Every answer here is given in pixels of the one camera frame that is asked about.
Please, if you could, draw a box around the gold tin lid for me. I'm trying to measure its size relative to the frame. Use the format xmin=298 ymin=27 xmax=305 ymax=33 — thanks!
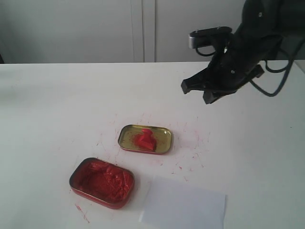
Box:
xmin=118 ymin=125 xmax=173 ymax=155

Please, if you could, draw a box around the white cabinet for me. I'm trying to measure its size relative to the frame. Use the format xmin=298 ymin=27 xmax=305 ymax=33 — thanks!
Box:
xmin=0 ymin=0 xmax=244 ymax=63

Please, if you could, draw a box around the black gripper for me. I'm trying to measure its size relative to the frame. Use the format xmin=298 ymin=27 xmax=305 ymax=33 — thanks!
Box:
xmin=181 ymin=35 xmax=281 ymax=104

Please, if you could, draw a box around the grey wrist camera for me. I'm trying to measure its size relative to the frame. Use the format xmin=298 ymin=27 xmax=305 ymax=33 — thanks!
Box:
xmin=188 ymin=26 xmax=232 ymax=49

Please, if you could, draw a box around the red ink tin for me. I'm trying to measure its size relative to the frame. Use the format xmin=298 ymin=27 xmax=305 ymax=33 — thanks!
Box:
xmin=69 ymin=157 xmax=135 ymax=209

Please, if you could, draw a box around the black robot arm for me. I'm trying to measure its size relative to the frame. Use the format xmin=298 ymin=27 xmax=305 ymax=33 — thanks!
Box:
xmin=181 ymin=0 xmax=305 ymax=104

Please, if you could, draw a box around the black cable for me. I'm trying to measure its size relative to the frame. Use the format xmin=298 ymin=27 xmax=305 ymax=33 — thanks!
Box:
xmin=249 ymin=35 xmax=305 ymax=97

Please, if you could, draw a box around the red stamp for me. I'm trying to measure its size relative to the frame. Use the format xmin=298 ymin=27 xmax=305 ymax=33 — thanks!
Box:
xmin=137 ymin=129 xmax=156 ymax=151

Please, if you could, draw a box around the white paper sheet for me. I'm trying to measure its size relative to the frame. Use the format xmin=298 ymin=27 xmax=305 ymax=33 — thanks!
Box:
xmin=139 ymin=176 xmax=226 ymax=229

